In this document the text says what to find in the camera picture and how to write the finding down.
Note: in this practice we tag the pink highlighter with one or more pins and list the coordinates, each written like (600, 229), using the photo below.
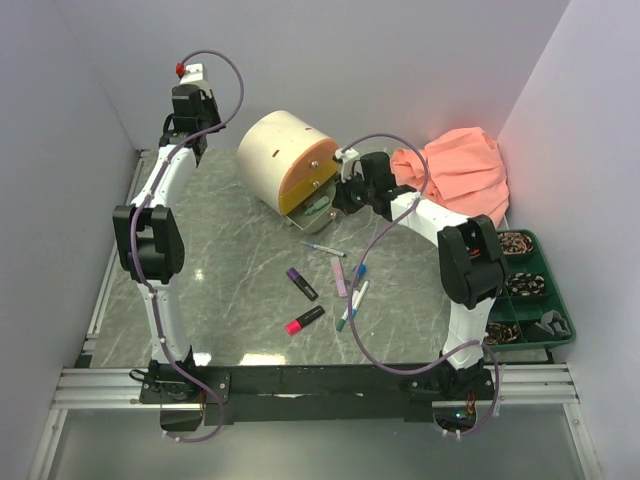
(304, 320)

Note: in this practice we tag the black base bar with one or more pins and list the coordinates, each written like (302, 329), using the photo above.
(320, 390)

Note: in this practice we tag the blue capped marker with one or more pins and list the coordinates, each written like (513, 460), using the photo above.
(359, 298)

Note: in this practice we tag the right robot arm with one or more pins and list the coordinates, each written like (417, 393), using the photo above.
(472, 265)

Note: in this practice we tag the thin white pen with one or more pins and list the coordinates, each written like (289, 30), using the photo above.
(328, 250)

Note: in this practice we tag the coiled band top compartment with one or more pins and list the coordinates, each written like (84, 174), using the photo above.
(515, 243)

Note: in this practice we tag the blue grey glue stick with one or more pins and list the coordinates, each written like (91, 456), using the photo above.
(359, 273)

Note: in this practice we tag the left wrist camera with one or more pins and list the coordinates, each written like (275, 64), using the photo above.
(191, 74)

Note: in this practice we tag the green utility knife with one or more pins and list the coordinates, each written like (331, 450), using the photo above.
(316, 206)

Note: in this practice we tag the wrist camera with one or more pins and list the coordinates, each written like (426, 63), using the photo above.
(191, 74)
(346, 159)

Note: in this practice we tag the pink cloth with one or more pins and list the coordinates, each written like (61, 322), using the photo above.
(463, 171)

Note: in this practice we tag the green compartment tray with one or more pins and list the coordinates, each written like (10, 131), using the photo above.
(525, 311)

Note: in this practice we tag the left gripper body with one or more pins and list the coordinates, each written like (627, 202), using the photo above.
(212, 115)

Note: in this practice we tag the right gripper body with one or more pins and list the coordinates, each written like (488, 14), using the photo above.
(354, 194)

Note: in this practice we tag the round cream drawer cabinet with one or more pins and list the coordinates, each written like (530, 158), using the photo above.
(286, 163)

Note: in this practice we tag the coiled band compartment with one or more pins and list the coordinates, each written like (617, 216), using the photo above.
(515, 243)
(525, 284)
(502, 333)

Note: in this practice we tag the purple highlighter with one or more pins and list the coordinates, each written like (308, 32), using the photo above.
(301, 283)

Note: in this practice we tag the green capped marker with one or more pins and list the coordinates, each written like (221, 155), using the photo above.
(349, 312)

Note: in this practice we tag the lilac correction tape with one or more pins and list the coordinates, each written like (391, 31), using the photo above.
(339, 277)

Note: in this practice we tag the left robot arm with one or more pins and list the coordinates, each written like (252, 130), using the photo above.
(149, 244)

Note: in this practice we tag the coiled band lower compartment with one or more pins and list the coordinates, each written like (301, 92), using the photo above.
(502, 333)

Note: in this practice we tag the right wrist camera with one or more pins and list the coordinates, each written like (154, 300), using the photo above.
(346, 159)

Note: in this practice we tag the coiled band middle compartment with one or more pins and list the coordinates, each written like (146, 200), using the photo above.
(525, 284)

